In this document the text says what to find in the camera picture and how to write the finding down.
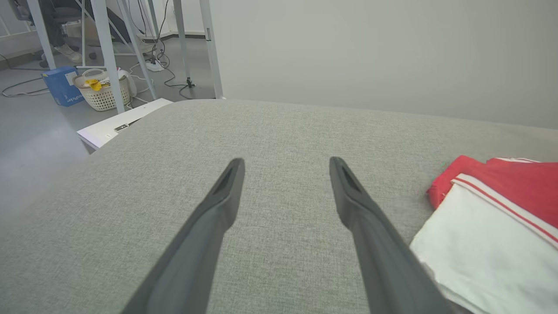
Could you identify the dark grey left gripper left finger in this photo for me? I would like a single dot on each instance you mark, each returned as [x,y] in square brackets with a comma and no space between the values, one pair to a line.
[187,270]

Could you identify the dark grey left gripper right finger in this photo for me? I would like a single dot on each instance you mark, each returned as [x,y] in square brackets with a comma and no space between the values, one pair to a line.
[388,274]

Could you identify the red and white shirt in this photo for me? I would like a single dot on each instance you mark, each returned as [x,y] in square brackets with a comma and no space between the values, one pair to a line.
[488,244]

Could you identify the grey fabric sofa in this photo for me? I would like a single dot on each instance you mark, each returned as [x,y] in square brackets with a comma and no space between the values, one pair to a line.
[283,131]

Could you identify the white woven laundry basket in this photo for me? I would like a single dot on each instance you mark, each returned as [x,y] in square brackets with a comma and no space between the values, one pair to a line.
[102,98]

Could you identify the white power strip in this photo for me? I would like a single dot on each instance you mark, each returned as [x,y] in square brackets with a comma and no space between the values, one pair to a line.
[154,66]

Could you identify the yellow toy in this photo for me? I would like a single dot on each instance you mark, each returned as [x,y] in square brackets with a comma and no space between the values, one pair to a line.
[93,84]

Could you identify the grey slanted metal strut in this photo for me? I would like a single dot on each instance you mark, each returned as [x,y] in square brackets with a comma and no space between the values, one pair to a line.
[138,56]

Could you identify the blue cardboard box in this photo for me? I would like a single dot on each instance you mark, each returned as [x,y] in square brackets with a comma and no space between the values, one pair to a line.
[61,87]

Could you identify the thin grey metal leg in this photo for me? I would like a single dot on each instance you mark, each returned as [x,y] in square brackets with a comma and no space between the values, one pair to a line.
[183,43]

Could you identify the seated person legs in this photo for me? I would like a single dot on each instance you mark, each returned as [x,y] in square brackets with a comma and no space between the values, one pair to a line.
[65,50]

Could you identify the grey metal frame post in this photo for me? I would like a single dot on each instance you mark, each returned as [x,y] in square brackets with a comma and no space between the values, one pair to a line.
[212,56]

